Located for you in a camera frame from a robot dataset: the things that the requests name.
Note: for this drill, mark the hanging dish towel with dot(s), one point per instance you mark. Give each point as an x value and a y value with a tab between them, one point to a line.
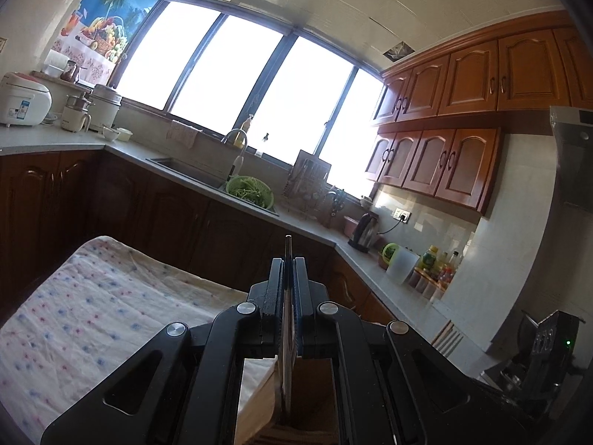
183	133

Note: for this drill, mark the white electric steamer pot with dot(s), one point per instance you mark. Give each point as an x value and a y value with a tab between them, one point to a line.
104	104

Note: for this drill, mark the yellow cap oil bottle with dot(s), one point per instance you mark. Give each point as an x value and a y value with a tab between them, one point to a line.
431	259

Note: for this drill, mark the steel kitchen sink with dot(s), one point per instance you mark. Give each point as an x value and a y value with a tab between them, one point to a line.
190	171

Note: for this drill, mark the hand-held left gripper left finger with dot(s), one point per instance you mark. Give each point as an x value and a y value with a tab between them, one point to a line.
275	296

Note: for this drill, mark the row of spice jars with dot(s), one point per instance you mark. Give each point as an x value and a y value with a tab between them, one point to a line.
426	285

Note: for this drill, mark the white dotted tablecloth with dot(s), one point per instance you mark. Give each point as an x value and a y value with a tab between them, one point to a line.
92	306

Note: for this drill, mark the wooden slatted utensil holder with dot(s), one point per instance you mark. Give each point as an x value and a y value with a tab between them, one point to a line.
315	394

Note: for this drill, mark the dark glass jar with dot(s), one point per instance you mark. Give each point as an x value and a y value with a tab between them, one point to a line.
70	72

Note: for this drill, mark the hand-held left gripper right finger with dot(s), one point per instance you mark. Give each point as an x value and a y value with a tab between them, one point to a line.
300	306

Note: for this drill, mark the steel range hood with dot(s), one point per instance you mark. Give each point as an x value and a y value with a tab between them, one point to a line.
572	157

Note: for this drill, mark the dish rack with cutting board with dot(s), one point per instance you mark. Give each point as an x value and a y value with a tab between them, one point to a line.
308	181

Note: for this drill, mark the wooden slatted trivet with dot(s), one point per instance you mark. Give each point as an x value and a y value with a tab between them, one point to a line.
447	338

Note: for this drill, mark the kitchen window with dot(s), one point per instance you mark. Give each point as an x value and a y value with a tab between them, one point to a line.
296	97

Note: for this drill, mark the metal chopstick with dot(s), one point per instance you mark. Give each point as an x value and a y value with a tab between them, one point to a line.
288	250

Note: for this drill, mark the green round container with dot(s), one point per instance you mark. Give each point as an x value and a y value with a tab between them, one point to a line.
390	254

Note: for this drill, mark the wooden cabinets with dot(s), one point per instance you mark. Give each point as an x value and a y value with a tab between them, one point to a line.
139	208
468	83

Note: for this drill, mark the small bowl on windowsill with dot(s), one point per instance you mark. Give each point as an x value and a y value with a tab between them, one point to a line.
366	201

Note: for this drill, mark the wall socket with plug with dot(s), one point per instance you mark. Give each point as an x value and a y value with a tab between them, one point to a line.
402	215

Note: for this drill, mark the grey kitchen countertop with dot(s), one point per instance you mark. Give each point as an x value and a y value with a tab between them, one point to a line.
398	306

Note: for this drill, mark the green colander with vegetables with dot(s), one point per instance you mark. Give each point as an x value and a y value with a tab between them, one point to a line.
250	192

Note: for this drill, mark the dark electric kettle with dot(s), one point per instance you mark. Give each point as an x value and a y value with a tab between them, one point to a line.
364	232

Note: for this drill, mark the yellow dish soap bottle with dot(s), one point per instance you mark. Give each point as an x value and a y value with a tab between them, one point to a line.
247	130

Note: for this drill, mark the white translucent plastic jug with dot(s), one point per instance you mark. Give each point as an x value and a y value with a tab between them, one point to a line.
403	265

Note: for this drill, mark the white rice cooker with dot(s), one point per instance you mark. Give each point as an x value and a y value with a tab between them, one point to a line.
23	99

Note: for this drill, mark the pink plastic container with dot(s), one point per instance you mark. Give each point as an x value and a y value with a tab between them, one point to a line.
350	227

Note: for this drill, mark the white soy milk maker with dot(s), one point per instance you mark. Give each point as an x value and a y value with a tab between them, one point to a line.
76	113

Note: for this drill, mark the wooden upper cabinets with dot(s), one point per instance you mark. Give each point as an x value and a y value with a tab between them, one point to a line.
468	83

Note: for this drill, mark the wooden lower cabinets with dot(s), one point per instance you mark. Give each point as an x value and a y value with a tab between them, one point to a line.
139	208

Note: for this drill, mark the red label sauce bottle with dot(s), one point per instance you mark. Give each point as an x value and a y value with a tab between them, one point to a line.
448	271

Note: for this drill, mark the white storage container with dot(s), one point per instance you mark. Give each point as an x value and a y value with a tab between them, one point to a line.
55	64

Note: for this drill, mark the metal sink faucet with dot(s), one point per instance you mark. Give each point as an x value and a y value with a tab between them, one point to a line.
234	135

